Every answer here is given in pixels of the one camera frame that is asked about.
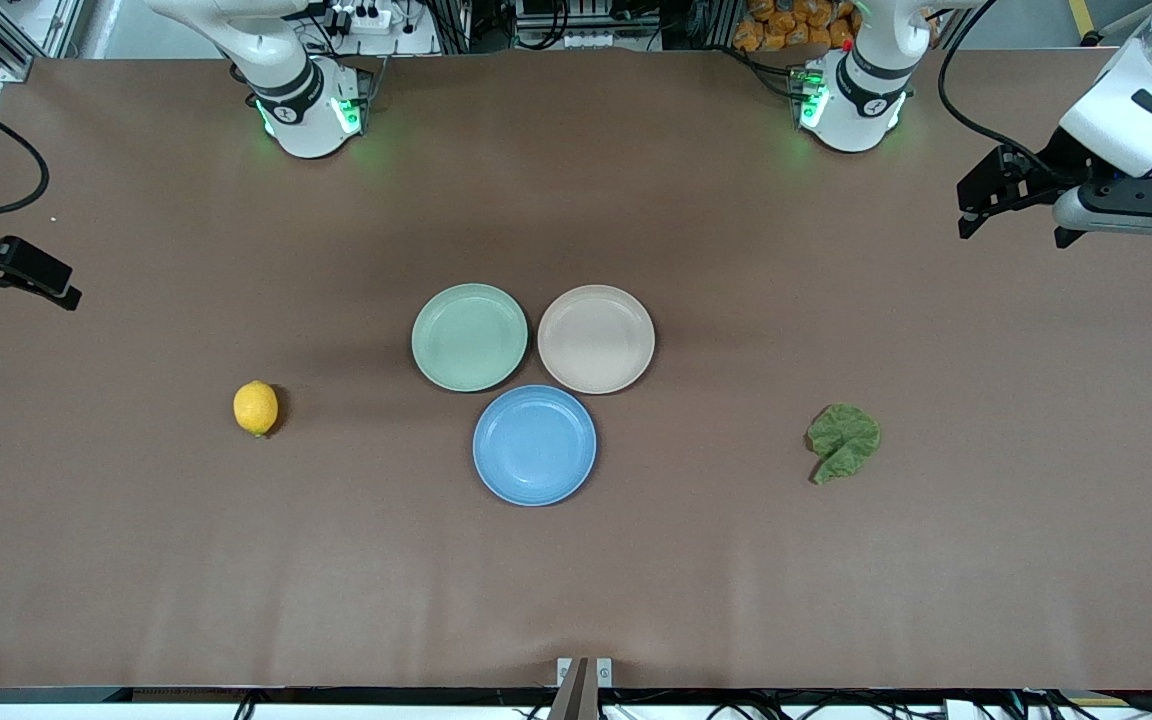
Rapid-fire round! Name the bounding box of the yellow lemon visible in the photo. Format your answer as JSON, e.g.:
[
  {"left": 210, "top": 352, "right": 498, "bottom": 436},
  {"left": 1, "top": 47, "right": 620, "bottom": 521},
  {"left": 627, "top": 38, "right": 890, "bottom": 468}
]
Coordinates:
[{"left": 233, "top": 380, "right": 279, "bottom": 438}]

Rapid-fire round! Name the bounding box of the green lettuce leaf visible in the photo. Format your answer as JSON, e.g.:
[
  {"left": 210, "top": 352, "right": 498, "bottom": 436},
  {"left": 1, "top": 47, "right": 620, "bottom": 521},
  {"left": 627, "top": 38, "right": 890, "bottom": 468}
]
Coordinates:
[{"left": 806, "top": 403, "right": 882, "bottom": 486}]

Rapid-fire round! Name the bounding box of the orange packaged items pile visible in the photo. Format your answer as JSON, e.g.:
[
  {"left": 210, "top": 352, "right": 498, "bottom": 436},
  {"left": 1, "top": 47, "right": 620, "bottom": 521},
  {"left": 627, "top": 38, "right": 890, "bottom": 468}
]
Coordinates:
[{"left": 733, "top": 0, "right": 859, "bottom": 53}]

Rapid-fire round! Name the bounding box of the white power strip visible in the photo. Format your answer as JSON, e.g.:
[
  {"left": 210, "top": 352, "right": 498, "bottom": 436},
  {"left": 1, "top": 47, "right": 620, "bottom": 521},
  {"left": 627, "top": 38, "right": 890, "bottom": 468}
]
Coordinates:
[{"left": 329, "top": 3, "right": 394, "bottom": 34}]

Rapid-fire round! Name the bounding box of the beige plate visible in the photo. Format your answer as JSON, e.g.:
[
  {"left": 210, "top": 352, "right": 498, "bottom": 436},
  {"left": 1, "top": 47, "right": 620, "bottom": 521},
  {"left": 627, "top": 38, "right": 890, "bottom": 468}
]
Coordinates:
[{"left": 537, "top": 284, "right": 656, "bottom": 395}]

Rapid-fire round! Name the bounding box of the green plate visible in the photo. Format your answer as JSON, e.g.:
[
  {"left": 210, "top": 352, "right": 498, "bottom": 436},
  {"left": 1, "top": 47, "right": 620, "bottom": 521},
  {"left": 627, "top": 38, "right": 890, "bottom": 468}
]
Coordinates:
[{"left": 411, "top": 283, "right": 530, "bottom": 393}]

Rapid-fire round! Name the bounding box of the black equipment rack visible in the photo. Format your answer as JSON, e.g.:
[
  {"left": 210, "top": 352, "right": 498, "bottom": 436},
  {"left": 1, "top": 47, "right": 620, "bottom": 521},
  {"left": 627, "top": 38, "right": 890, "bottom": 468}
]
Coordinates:
[{"left": 514, "top": 0, "right": 632, "bottom": 51}]

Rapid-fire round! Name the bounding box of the blue plate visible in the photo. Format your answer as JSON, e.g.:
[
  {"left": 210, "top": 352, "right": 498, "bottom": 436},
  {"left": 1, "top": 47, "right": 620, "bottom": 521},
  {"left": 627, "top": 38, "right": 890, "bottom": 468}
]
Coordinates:
[{"left": 472, "top": 385, "right": 598, "bottom": 507}]

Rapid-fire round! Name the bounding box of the aluminium frame profile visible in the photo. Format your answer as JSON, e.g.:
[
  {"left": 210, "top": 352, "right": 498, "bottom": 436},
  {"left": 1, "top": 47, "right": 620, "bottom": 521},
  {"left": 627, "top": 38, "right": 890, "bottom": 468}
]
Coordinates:
[{"left": 0, "top": 0, "right": 87, "bottom": 83}]

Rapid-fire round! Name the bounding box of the black base cable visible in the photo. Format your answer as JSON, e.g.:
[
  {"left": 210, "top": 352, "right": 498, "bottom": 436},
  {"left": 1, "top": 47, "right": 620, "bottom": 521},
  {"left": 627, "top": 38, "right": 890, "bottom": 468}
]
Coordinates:
[{"left": 731, "top": 45, "right": 807, "bottom": 101}]

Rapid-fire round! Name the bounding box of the black cable bundle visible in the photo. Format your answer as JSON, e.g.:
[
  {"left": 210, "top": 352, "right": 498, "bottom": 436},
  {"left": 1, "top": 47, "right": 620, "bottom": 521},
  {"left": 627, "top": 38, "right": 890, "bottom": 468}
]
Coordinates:
[{"left": 424, "top": 0, "right": 479, "bottom": 54}]

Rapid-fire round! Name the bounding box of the silver mounting bracket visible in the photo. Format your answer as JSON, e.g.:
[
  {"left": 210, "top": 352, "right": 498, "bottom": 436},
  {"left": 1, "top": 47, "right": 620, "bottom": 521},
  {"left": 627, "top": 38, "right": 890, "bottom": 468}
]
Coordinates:
[{"left": 556, "top": 657, "right": 614, "bottom": 689}]

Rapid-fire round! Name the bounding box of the grey camera pole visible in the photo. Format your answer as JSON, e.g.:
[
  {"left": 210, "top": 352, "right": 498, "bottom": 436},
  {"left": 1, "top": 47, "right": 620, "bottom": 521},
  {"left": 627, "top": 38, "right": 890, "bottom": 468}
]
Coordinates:
[{"left": 546, "top": 657, "right": 599, "bottom": 720}]

